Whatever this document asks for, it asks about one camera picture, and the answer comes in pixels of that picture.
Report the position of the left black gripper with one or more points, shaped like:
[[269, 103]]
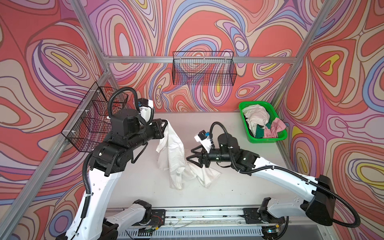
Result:
[[159, 130]]

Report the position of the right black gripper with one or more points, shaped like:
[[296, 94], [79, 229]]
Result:
[[205, 156]]

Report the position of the white t shirt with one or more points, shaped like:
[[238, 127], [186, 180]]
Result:
[[172, 159]]

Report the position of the green plastic laundry basket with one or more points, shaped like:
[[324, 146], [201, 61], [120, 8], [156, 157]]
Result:
[[273, 114]]

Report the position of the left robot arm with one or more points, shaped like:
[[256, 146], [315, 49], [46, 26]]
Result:
[[104, 165]]

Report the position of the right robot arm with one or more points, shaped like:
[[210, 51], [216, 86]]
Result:
[[314, 197]]

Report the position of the green cloth in basket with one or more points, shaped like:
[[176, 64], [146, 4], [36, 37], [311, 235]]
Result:
[[263, 132]]

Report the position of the white cloth in basket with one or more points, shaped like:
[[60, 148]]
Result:
[[256, 115]]

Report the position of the pink cloth in basket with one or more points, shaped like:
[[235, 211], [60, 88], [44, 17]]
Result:
[[276, 127]]

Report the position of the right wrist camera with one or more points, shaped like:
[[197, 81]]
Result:
[[204, 139]]

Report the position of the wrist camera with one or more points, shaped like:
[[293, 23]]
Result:
[[204, 139], [146, 109]]

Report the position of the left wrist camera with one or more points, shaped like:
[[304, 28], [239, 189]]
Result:
[[146, 109]]

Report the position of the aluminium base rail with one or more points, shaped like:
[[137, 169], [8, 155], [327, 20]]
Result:
[[221, 223]]

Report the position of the black wire basket left wall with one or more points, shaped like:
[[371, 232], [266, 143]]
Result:
[[90, 122]]

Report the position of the black wire basket wall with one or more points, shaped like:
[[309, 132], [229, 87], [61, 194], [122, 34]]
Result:
[[90, 122], [204, 68]]

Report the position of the black wire basket back wall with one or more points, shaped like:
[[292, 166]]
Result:
[[204, 68]]

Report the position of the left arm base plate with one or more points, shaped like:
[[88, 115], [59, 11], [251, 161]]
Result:
[[156, 219]]

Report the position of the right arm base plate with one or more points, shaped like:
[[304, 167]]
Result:
[[256, 216]]

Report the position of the aluminium frame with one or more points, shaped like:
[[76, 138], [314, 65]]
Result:
[[48, 63]]

